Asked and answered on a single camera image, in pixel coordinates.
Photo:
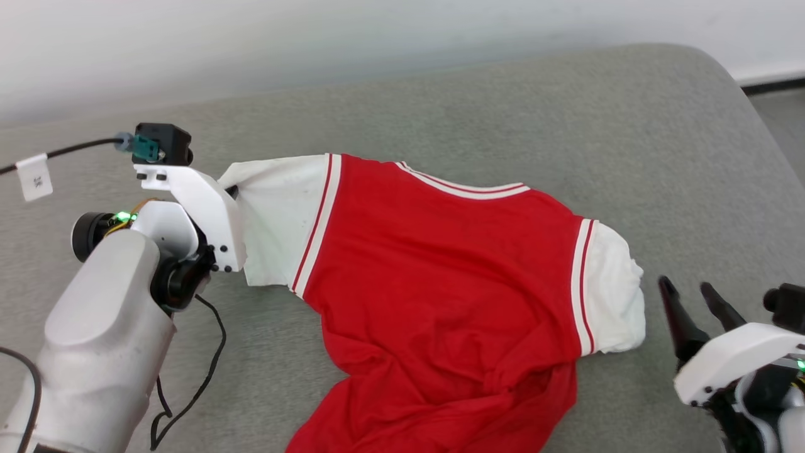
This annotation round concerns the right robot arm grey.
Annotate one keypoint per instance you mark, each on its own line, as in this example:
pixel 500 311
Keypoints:
pixel 793 428

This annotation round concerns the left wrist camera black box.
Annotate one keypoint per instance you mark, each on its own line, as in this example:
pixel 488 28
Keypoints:
pixel 166 141

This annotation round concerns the red and white jersey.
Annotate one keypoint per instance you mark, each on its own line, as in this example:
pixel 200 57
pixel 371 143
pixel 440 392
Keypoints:
pixel 440 283

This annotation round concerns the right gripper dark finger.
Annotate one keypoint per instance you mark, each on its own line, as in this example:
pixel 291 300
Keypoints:
pixel 723 311
pixel 684 327

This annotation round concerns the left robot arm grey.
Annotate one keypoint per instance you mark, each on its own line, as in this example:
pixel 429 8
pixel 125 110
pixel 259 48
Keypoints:
pixel 94 346

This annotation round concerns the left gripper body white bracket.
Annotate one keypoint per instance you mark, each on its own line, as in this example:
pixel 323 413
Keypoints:
pixel 207 214

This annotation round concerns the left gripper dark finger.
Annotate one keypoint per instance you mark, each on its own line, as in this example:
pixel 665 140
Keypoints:
pixel 232 190

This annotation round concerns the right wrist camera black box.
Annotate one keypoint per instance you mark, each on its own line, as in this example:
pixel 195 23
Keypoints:
pixel 786 305

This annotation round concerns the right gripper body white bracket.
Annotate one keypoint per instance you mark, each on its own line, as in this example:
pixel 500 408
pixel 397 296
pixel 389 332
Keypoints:
pixel 736 355

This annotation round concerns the black wall baseboard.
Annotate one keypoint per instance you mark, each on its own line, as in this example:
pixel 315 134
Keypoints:
pixel 777 86

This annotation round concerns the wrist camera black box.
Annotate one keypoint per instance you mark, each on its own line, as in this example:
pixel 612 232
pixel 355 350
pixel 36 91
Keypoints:
pixel 166 141
pixel 786 305

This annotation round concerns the grey fabric sofa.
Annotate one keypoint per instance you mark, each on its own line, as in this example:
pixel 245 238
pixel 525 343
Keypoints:
pixel 503 113

